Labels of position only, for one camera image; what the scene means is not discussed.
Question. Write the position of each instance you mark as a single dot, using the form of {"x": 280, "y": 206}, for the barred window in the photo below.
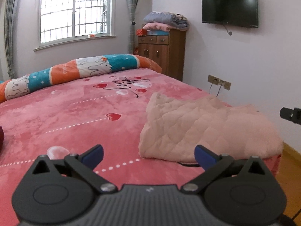
{"x": 75, "y": 9}

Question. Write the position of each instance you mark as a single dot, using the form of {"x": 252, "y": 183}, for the wall socket strip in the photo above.
{"x": 219, "y": 82}

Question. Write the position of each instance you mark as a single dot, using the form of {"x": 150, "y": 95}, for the pink printed bed blanket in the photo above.
{"x": 70, "y": 122}

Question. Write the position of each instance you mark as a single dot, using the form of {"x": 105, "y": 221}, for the red box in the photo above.
{"x": 141, "y": 32}

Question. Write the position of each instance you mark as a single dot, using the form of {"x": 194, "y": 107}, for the folded blankets pile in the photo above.
{"x": 167, "y": 18}

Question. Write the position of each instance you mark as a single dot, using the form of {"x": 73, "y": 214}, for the folded pink blanket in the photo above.
{"x": 156, "y": 26}

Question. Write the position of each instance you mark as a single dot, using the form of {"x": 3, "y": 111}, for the blue flat box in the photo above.
{"x": 157, "y": 33}

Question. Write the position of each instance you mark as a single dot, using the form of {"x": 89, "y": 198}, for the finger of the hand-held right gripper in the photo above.
{"x": 290, "y": 115}

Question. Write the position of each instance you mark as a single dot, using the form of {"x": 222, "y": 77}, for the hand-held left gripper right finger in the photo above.
{"x": 204, "y": 156}

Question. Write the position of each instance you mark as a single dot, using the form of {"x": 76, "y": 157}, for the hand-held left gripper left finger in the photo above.
{"x": 95, "y": 156}

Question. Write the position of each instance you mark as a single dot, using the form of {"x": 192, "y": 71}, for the brown wooden cabinet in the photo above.
{"x": 164, "y": 51}

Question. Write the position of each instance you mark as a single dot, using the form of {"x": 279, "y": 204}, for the black wall television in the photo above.
{"x": 229, "y": 8}

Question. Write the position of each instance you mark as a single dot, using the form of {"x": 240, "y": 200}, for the grey checked curtain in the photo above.
{"x": 11, "y": 33}
{"x": 132, "y": 16}

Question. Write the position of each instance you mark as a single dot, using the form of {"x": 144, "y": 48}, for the dark red object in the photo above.
{"x": 1, "y": 139}

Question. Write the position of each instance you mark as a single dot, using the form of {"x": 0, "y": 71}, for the pink quilted fleece coat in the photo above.
{"x": 199, "y": 127}

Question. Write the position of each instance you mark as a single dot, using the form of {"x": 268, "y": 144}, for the rolled orange teal white quilt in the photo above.
{"x": 70, "y": 69}

